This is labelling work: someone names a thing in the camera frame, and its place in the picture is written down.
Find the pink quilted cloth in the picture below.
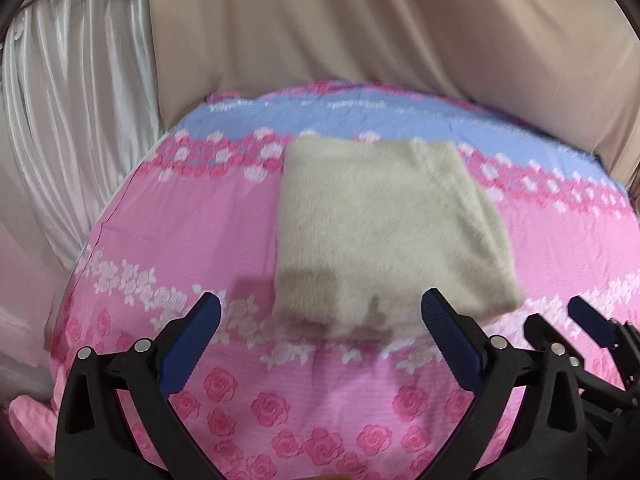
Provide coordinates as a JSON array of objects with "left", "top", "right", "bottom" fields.
[{"left": 4, "top": 394, "right": 57, "bottom": 463}]

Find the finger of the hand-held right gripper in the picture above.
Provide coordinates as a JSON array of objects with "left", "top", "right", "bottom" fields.
[
  {"left": 568, "top": 295, "right": 632, "bottom": 356},
  {"left": 523, "top": 313, "right": 572, "bottom": 357}
]

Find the beige curtain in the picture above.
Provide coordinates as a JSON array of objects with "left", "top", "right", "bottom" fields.
[{"left": 147, "top": 0, "right": 640, "bottom": 186}]

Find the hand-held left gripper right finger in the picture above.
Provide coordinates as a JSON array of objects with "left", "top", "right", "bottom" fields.
[{"left": 421, "top": 288, "right": 596, "bottom": 480}]

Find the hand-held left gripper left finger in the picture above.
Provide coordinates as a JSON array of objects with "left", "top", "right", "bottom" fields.
[{"left": 54, "top": 292, "right": 222, "bottom": 480}]

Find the beige knitted garment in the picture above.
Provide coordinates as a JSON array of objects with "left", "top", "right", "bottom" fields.
[{"left": 272, "top": 137, "right": 525, "bottom": 340}]

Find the white satin curtain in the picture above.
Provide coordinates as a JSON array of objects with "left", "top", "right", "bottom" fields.
[{"left": 0, "top": 0, "right": 166, "bottom": 276}]

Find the pink floral bed sheet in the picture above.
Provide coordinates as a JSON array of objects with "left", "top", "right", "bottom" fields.
[{"left": 47, "top": 77, "right": 640, "bottom": 480}]

